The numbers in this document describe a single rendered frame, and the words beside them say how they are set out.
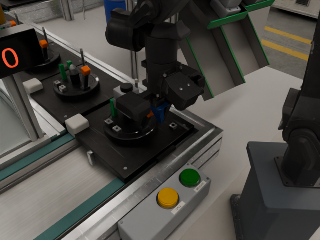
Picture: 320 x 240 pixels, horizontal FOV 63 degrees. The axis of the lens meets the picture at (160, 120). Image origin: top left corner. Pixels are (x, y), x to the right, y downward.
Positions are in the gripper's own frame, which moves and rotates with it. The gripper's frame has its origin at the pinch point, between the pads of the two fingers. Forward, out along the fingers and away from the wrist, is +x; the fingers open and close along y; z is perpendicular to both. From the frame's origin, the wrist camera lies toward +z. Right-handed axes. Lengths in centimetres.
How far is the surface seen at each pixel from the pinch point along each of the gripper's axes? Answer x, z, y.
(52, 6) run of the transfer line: 15, -128, 39
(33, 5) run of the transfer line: 13, -128, 28
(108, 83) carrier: 11.6, -31.8, 8.2
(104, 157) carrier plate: 11.7, -7.2, -11.5
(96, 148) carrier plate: 11.7, -10.9, -11.0
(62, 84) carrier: 9.6, -38.9, -3.5
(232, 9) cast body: -13.6, -3.0, 27.4
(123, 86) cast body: -0.9, -11.4, -0.9
